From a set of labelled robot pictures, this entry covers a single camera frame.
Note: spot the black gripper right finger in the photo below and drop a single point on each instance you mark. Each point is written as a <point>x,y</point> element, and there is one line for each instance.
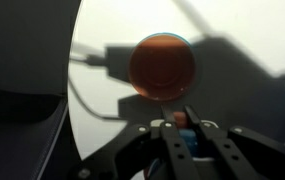
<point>235,150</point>

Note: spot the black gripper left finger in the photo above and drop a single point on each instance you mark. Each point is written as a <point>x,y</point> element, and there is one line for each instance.
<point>175,153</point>

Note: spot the orange toy saucer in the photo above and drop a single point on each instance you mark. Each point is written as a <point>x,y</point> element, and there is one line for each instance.
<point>162,66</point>

